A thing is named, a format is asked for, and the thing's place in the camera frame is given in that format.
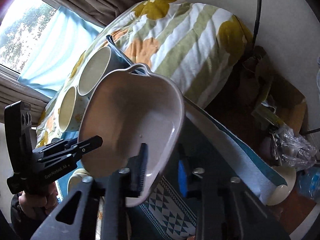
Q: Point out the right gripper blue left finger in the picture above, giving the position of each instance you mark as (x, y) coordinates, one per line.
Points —
(76, 217)

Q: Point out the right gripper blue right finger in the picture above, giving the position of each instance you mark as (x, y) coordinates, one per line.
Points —
(226, 207)

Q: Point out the large yellow duck plate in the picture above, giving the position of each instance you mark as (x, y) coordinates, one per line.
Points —
(76, 178)

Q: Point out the cream bowl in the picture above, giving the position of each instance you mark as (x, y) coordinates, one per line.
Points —
(72, 110)

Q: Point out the pink handled bowl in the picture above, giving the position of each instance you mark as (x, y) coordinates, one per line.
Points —
(130, 107)

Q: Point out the white bowl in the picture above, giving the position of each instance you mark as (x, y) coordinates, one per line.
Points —
(104, 61)

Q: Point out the person's left hand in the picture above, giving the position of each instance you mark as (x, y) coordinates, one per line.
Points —
(29, 202)

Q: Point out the teal patterned tablecloth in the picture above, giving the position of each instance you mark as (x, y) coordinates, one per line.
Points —
(166, 211)

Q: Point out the left brown curtain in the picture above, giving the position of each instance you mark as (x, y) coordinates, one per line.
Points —
(12, 91)

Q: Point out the clear plastic bag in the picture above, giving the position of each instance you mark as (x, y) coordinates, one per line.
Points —
(290, 150)

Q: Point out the light blue window cloth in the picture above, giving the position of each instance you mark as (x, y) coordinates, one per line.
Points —
(64, 39)

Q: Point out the grey bed tray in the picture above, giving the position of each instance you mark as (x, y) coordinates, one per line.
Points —
(121, 56)

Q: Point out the window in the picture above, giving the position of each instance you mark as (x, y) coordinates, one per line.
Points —
(21, 29)

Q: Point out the floral duvet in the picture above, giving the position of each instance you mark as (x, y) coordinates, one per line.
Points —
(194, 44)

